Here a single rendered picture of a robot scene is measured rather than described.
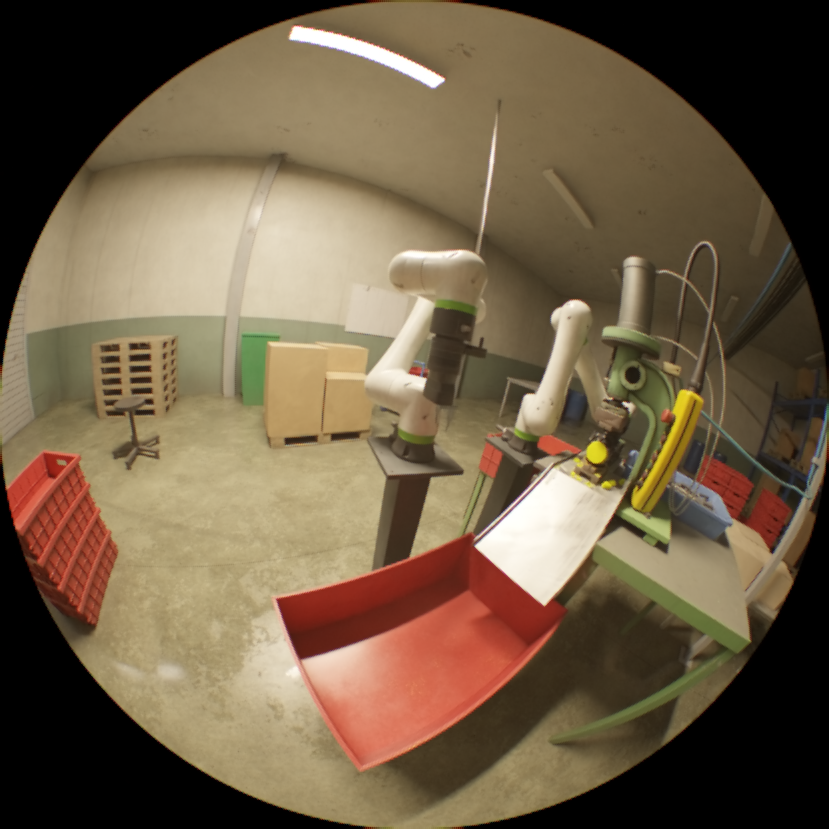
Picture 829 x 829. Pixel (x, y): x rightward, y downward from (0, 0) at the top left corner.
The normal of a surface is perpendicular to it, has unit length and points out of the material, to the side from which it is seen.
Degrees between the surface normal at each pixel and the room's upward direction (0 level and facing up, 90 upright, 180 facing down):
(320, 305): 90
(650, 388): 90
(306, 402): 90
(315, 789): 0
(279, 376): 90
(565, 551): 30
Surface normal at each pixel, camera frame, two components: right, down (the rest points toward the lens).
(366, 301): 0.54, 0.35
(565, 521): -0.25, -0.80
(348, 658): 0.18, -0.94
